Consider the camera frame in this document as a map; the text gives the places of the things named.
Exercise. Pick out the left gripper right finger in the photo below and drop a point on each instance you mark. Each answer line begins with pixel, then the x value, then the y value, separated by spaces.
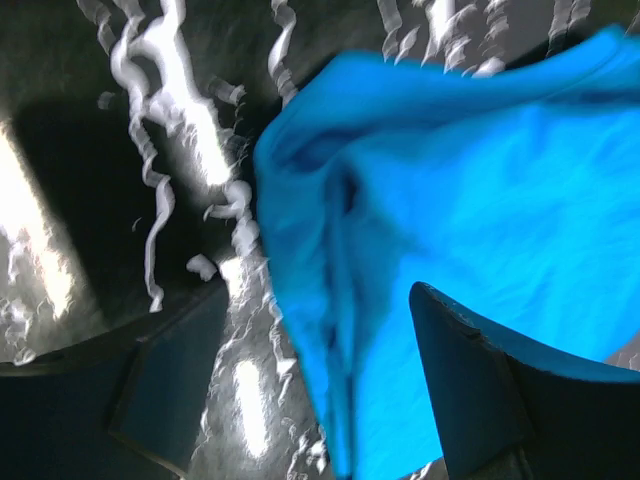
pixel 509 407

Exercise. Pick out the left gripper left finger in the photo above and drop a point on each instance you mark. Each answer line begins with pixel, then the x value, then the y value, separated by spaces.
pixel 123 405

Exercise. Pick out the blue t-shirt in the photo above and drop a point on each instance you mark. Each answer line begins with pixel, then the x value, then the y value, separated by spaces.
pixel 516 195

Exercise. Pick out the black marble pattern mat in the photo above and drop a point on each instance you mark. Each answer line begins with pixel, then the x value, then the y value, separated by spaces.
pixel 75 211

